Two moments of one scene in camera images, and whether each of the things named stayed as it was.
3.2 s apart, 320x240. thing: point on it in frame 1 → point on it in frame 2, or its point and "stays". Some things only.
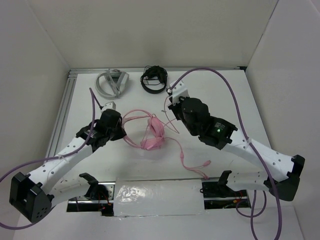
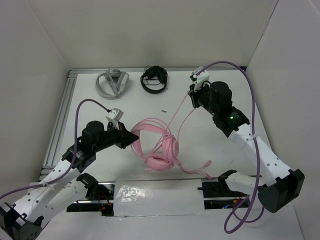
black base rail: (214, 195) stays
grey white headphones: (117, 80) stays
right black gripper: (173, 108) → (193, 94)
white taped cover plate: (146, 197) stays
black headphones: (161, 73) stays
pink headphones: (156, 127) → (164, 160)
